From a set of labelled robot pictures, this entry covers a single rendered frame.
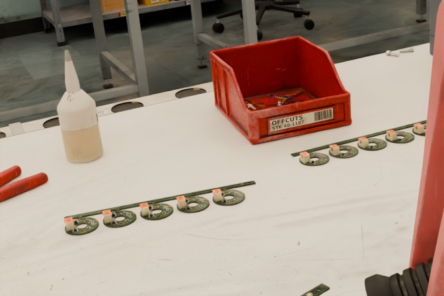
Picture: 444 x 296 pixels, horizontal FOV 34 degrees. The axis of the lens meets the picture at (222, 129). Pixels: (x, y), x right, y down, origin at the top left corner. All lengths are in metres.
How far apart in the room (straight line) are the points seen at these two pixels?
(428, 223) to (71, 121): 0.48
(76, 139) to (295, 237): 0.24
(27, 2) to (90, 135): 4.12
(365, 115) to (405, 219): 0.20
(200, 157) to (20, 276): 0.21
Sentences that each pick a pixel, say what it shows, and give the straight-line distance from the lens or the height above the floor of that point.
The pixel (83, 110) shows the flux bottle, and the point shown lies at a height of 0.80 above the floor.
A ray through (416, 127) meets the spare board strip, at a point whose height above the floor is 0.76.
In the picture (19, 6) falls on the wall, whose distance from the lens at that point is 4.77.
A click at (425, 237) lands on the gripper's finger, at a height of 0.90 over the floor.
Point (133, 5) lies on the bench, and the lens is 2.75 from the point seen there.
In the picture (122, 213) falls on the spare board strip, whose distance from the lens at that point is 0.56.
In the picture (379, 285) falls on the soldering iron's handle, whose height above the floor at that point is 0.89.
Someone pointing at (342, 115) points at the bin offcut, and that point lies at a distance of 0.68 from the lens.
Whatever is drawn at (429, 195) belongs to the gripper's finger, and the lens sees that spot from 0.20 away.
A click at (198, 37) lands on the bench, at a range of 3.50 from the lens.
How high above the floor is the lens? 1.00
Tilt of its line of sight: 21 degrees down
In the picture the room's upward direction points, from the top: 6 degrees counter-clockwise
